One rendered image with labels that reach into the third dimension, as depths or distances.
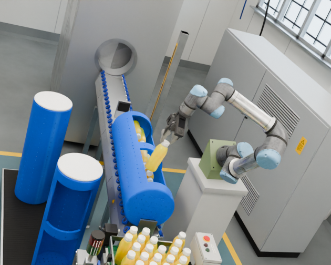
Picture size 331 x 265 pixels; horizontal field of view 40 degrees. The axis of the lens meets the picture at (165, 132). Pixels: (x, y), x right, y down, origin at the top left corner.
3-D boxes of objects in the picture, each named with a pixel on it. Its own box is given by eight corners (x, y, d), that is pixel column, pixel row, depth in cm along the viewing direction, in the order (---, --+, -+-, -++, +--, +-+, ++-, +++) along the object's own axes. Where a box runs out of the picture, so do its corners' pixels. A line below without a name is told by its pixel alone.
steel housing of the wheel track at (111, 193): (117, 106, 456) (127, 75, 440) (151, 279, 276) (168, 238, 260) (89, 101, 447) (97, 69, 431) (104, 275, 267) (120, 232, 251)
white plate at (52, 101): (79, 103, 347) (79, 104, 348) (49, 87, 353) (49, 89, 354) (58, 114, 324) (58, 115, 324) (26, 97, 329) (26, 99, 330)
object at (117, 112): (125, 118, 374) (131, 101, 367) (126, 120, 371) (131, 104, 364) (113, 115, 371) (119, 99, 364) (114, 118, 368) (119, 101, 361)
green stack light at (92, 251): (99, 246, 210) (102, 238, 208) (100, 256, 205) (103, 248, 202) (85, 244, 208) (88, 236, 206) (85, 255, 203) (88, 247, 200)
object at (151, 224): (150, 235, 263) (156, 218, 257) (151, 238, 261) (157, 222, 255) (133, 233, 260) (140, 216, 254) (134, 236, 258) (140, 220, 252)
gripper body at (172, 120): (176, 125, 245) (188, 108, 240) (180, 135, 239) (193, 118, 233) (164, 121, 242) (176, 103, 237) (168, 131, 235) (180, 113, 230)
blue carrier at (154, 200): (140, 149, 340) (157, 118, 329) (160, 233, 267) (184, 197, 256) (105, 137, 329) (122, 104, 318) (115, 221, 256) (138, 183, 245)
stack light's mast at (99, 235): (95, 255, 213) (104, 230, 205) (96, 265, 208) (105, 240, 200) (82, 254, 211) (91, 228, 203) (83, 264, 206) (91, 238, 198)
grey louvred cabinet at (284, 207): (218, 136, 616) (262, 36, 549) (299, 258, 445) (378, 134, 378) (182, 131, 594) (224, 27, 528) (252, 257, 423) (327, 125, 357)
